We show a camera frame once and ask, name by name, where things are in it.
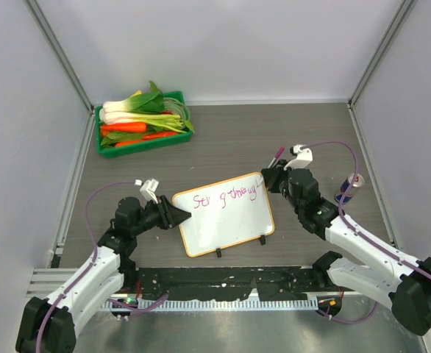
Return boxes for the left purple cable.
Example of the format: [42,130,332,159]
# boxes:
[37,179,172,353]

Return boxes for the green onion toy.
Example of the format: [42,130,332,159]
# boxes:
[98,110,195,133]

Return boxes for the orange carrot toy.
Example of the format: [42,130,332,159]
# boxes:
[115,140,144,148]
[100,121,147,133]

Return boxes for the bok choy toy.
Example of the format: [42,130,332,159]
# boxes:
[102,80,165,114]

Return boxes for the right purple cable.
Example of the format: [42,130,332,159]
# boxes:
[302,139,431,324]

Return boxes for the green leaf vegetable toy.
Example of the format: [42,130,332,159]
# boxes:
[100,132,144,148]

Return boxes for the red chili toy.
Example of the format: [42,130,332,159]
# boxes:
[142,131,179,140]

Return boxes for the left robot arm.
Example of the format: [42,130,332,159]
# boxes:
[15,196,191,352]

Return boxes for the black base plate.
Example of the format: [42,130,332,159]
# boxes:
[118,266,339,302]

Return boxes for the green vegetable tray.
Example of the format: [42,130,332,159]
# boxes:
[94,106,193,158]

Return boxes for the energy drink can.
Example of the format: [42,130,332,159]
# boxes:
[335,174,365,204]

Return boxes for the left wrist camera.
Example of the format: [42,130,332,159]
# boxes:
[134,178,160,203]

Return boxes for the yellow framed whiteboard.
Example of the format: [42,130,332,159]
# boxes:
[172,172,275,257]

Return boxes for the pink capped marker pen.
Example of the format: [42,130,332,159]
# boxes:
[268,146,285,168]

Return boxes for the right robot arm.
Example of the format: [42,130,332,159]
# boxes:
[261,165,431,336]

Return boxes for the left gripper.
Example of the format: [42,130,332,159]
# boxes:
[131,195,189,236]

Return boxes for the white cable duct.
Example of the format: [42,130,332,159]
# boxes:
[104,297,318,313]

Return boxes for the purple cable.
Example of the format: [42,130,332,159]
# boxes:
[302,139,431,324]
[37,179,172,353]

